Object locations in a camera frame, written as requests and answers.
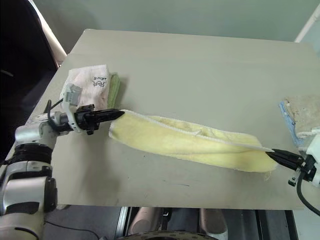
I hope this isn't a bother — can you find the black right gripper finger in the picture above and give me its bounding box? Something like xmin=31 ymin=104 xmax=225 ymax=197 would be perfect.
xmin=266 ymin=151 xmax=303 ymax=170
xmin=271 ymin=148 xmax=305 ymax=162

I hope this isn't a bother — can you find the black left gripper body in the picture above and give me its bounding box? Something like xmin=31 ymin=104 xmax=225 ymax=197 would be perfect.
xmin=74 ymin=104 xmax=101 ymax=136

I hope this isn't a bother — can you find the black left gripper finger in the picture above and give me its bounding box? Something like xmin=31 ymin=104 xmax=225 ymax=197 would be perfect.
xmin=86 ymin=109 xmax=125 ymax=118
xmin=87 ymin=114 xmax=123 ymax=124

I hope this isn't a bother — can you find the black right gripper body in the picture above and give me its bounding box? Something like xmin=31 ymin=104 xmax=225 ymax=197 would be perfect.
xmin=287 ymin=154 xmax=318 ymax=188

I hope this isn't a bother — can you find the yellow fluffy towel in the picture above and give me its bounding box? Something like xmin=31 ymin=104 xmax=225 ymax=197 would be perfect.
xmin=108 ymin=108 xmax=278 ymax=182

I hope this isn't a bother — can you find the green folded towel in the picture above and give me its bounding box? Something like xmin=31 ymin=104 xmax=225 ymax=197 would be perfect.
xmin=106 ymin=72 xmax=123 ymax=109

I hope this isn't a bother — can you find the white towel with black print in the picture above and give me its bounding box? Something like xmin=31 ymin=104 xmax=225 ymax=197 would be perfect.
xmin=60 ymin=63 xmax=112 ymax=109

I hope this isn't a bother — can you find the beige folded towel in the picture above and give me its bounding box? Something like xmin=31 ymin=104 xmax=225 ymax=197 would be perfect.
xmin=281 ymin=94 xmax=320 ymax=134

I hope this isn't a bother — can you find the beige rounded shape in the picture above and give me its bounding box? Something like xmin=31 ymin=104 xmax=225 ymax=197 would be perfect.
xmin=127 ymin=207 xmax=161 ymax=236

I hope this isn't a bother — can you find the white pole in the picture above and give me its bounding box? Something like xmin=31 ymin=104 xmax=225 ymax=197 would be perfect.
xmin=294 ymin=4 xmax=320 ymax=43

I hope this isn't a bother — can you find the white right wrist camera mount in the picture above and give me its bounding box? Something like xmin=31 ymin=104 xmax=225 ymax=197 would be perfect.
xmin=298 ymin=133 xmax=320 ymax=187

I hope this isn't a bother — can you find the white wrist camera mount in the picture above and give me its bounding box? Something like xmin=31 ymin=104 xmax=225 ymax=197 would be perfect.
xmin=60 ymin=83 xmax=84 ymax=133
xmin=298 ymin=133 xmax=320 ymax=187

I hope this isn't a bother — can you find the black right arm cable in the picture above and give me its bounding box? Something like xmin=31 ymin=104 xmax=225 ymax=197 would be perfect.
xmin=296 ymin=172 xmax=320 ymax=217

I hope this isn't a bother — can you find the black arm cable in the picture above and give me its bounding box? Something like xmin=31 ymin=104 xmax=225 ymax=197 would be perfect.
xmin=296 ymin=172 xmax=320 ymax=217
xmin=45 ymin=99 xmax=66 ymax=131

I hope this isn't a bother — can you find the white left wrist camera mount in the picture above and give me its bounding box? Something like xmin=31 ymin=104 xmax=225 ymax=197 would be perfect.
xmin=60 ymin=83 xmax=84 ymax=133

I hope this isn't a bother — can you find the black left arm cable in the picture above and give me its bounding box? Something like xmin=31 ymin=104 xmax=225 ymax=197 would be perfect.
xmin=45 ymin=99 xmax=66 ymax=131

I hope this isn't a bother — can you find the aluminium frame rail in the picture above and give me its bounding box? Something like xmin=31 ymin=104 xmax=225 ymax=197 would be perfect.
xmin=113 ymin=206 xmax=133 ymax=240

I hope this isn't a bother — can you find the thin black floor cable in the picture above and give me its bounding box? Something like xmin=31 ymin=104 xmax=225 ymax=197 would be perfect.
xmin=44 ymin=217 xmax=101 ymax=239

